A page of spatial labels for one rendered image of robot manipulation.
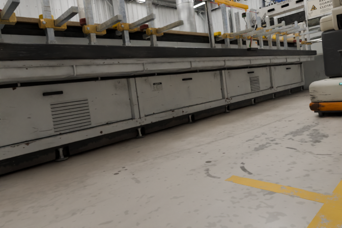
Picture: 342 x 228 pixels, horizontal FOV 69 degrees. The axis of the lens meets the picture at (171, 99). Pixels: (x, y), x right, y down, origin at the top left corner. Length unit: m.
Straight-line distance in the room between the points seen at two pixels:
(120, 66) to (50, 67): 0.45
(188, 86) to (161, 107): 0.41
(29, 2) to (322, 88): 8.70
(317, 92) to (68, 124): 1.84
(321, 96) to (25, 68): 2.01
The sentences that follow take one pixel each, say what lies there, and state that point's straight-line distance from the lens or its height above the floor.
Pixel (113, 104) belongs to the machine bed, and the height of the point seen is 0.31.
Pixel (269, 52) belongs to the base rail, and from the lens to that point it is 3.44.
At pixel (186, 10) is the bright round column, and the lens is 7.14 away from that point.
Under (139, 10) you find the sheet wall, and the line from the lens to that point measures 11.48.
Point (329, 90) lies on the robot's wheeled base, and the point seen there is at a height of 0.21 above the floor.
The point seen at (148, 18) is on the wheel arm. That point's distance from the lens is 1.64.
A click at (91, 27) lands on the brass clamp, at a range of 1.66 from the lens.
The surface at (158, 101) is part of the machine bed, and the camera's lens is 2.20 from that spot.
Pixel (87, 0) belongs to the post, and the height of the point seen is 0.98.
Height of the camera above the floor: 0.38
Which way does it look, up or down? 3 degrees down
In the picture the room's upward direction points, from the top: 7 degrees counter-clockwise
